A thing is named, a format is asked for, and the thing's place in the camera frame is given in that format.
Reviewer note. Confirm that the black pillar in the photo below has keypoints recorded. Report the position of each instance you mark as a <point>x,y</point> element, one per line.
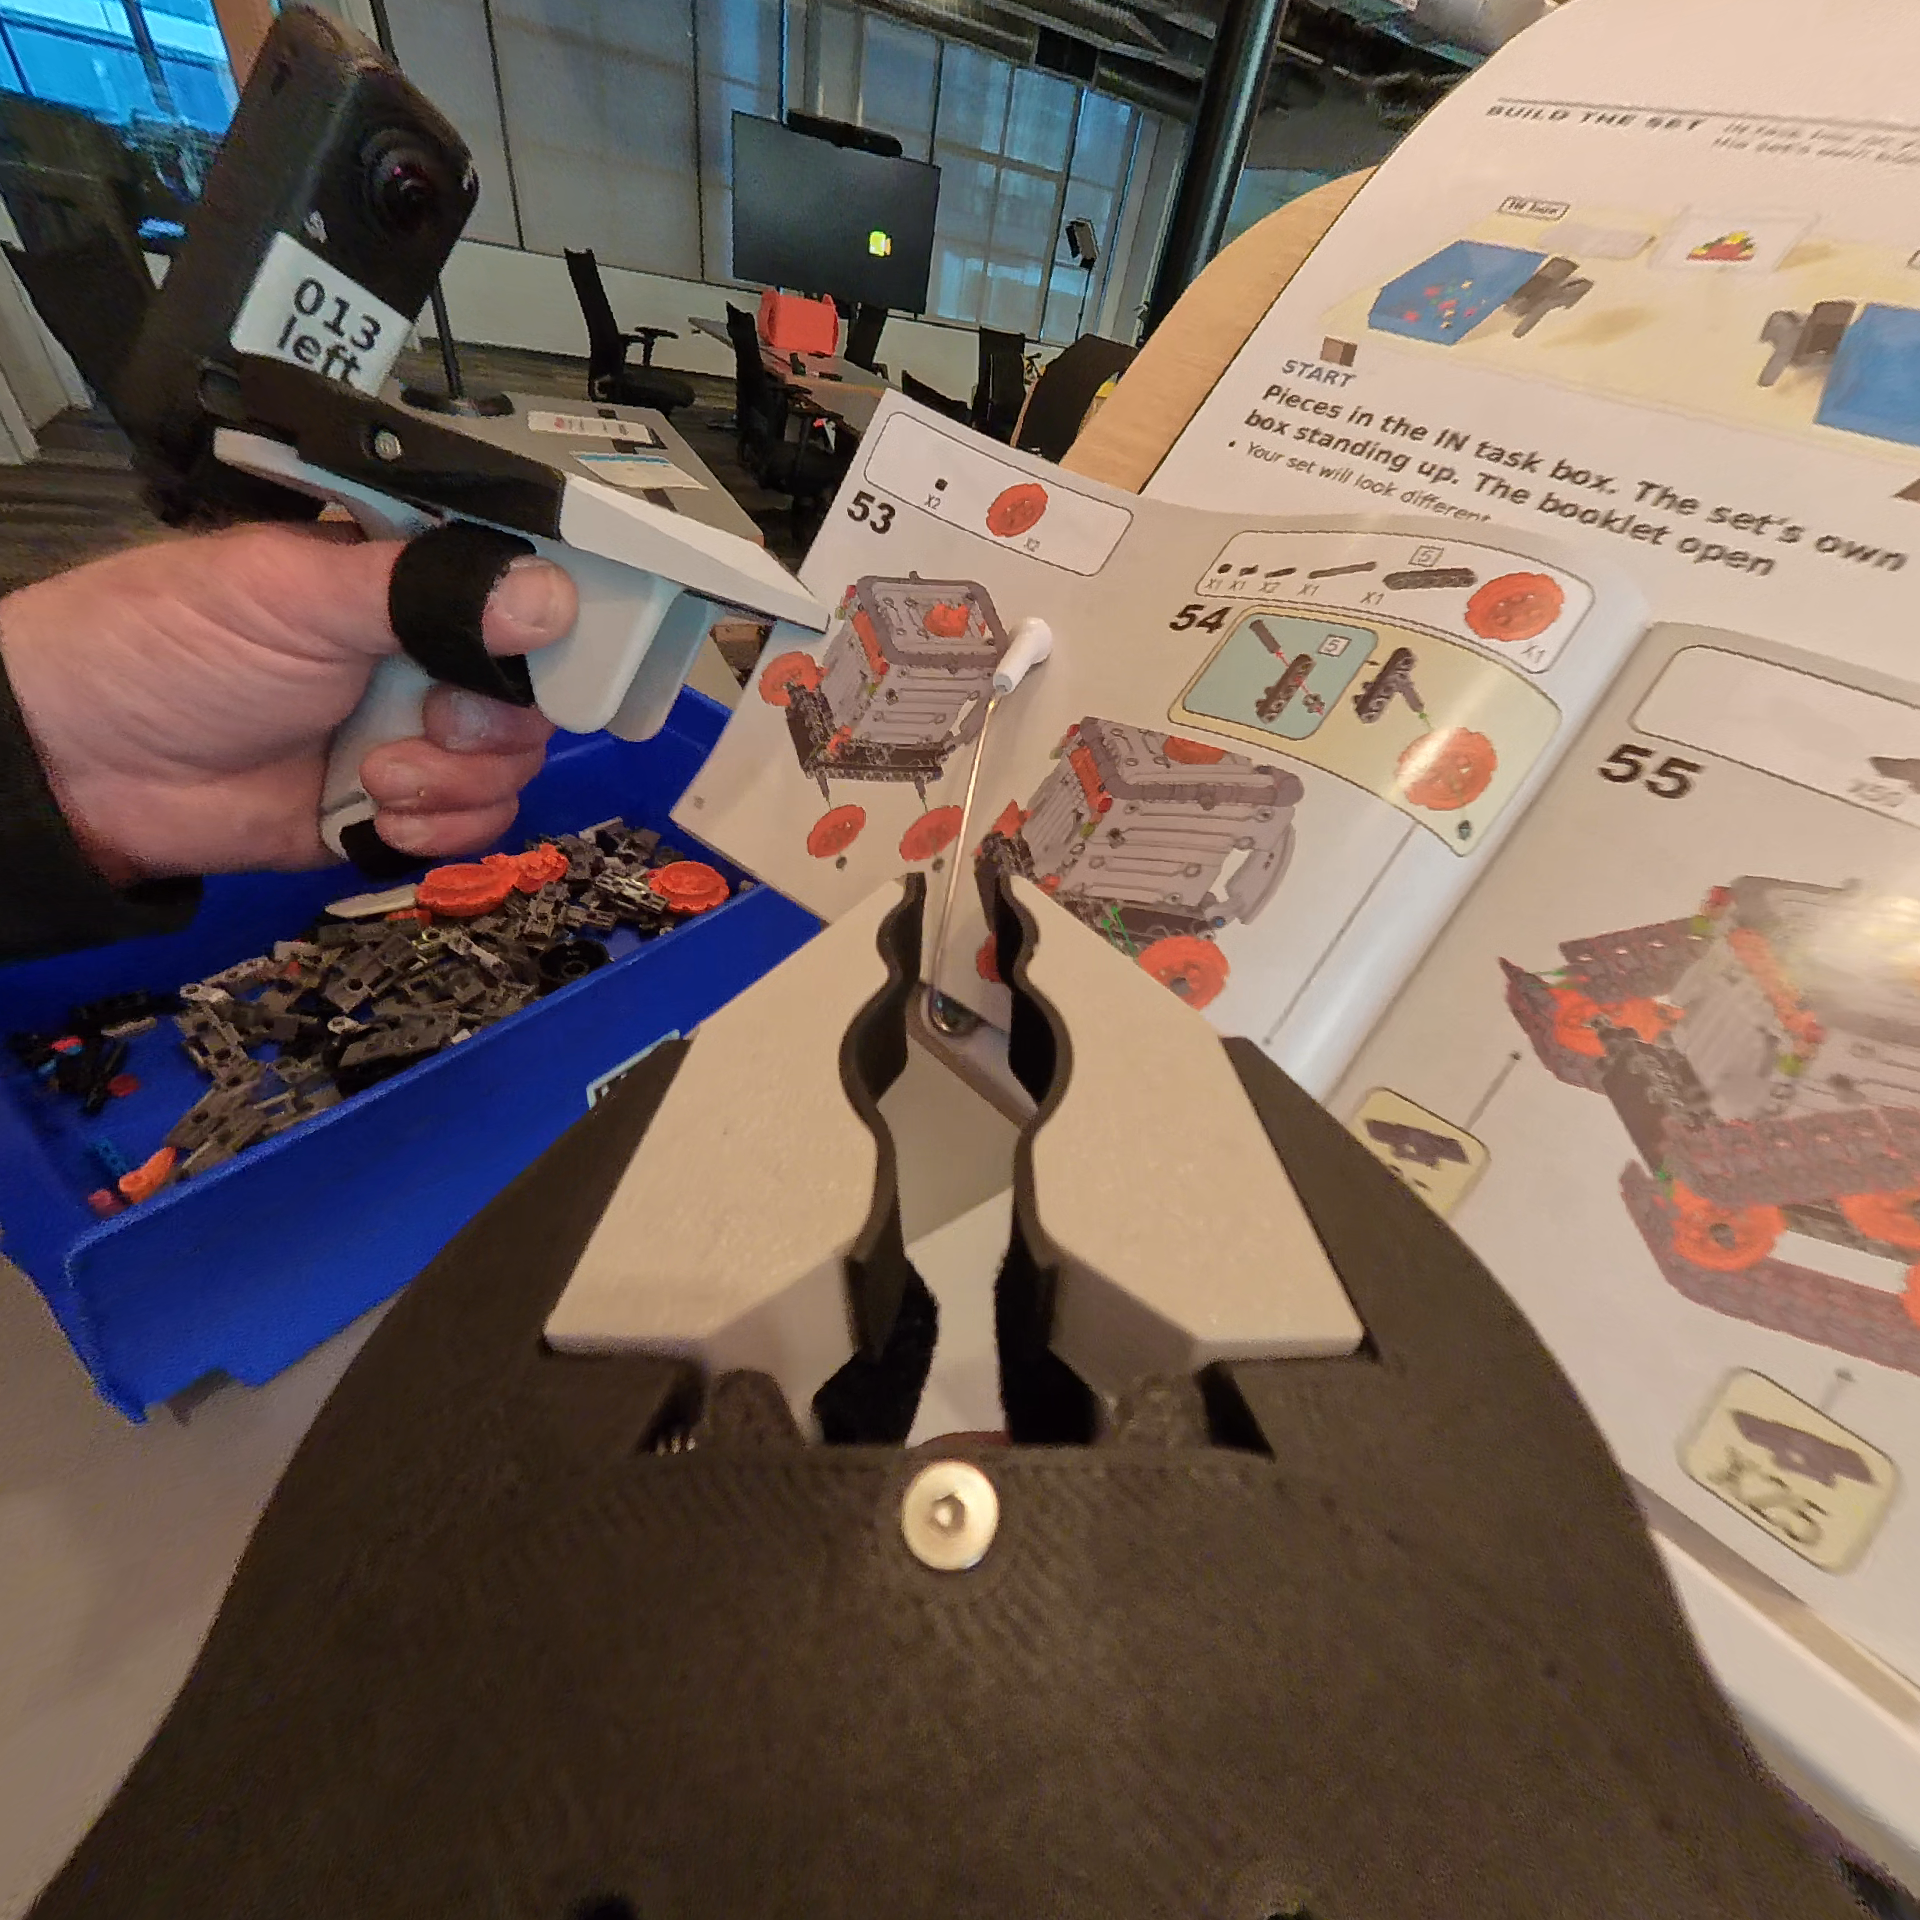
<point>1238,136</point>

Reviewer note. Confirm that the wooden board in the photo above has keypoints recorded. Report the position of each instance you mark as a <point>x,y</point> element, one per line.
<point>1184,358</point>

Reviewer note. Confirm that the pile of grey building pieces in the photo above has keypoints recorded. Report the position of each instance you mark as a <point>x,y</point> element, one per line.
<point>375,973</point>

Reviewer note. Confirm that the orange sprocket wheel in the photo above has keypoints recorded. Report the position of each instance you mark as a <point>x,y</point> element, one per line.
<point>692,885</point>
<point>540,867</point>
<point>466,886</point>

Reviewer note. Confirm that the black office chair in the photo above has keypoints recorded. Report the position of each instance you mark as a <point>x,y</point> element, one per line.
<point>622,339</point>

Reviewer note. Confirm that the person's left hand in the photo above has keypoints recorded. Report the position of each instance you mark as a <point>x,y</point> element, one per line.
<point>181,691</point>

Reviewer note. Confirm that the white office desk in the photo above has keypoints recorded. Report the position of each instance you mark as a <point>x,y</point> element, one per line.
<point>600,450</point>

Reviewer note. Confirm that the blue plastic storage bin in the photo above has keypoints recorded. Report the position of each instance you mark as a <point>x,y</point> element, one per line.
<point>375,1201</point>

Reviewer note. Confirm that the instruction booklet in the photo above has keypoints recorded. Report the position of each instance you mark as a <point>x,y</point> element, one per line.
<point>1319,930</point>

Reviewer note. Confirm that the light grey flat panel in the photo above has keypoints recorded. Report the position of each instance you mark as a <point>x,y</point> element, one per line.
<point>375,899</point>

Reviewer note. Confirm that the large white instruction sheet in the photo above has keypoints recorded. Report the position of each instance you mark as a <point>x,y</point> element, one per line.
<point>1652,225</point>

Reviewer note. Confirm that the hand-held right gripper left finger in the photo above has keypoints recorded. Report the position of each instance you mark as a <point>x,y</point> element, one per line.
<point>722,1184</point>

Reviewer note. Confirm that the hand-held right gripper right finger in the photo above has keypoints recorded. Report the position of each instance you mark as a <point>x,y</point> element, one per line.
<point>1202,1184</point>

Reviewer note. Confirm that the black wall screen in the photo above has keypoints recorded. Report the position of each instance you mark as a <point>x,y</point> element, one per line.
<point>834,210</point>

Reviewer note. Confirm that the person's left forearm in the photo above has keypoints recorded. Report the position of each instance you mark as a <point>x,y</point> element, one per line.
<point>61,901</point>

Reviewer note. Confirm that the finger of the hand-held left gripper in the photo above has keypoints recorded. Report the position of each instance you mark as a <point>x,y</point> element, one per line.
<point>676,539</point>

